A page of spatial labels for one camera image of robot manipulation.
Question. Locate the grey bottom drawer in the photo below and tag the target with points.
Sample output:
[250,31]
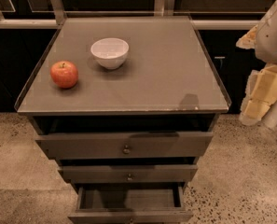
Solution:
[134,203]

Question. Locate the white ceramic bowl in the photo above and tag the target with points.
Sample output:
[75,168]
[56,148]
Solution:
[110,53]

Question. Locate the grey drawer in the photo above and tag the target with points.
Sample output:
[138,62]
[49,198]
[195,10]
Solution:
[134,203]
[81,146]
[128,173]

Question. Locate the grey middle drawer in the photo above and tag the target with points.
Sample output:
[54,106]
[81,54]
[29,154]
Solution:
[128,173]

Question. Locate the red apple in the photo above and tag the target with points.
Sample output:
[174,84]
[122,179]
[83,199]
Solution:
[64,74]

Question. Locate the grey top drawer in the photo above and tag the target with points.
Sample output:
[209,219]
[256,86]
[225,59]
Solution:
[81,146]

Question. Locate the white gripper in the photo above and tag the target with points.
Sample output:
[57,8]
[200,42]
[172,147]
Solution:
[270,40]

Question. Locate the metal railing frame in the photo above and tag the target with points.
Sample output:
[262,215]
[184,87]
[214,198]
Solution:
[202,14]

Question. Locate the grey drawer cabinet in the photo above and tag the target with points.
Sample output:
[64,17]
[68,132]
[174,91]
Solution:
[167,84]

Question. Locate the white pillar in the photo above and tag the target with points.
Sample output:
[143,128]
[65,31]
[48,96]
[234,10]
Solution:
[270,119]

